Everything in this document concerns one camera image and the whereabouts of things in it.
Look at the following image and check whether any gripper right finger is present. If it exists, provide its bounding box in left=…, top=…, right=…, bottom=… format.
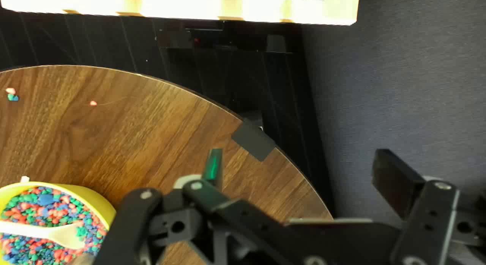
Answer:
left=371, top=148, right=486, bottom=265

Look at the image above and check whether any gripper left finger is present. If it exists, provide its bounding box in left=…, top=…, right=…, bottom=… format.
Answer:
left=93, top=148, right=290, bottom=265

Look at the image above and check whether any black tape piece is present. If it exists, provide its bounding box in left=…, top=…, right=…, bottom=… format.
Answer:
left=231, top=122, right=276, bottom=162

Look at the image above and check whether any yellow bowl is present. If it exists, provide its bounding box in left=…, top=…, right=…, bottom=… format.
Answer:
left=0, top=181, right=117, bottom=265

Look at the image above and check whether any cream plastic spoon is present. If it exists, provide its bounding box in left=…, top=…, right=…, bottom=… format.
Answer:
left=0, top=219, right=87, bottom=251

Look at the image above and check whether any heap of coloured pebbles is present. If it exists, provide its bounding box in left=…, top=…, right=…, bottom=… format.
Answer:
left=0, top=186, right=108, bottom=265

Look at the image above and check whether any light wooden shelf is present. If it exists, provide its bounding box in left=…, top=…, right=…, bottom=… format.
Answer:
left=0, top=0, right=360, bottom=26

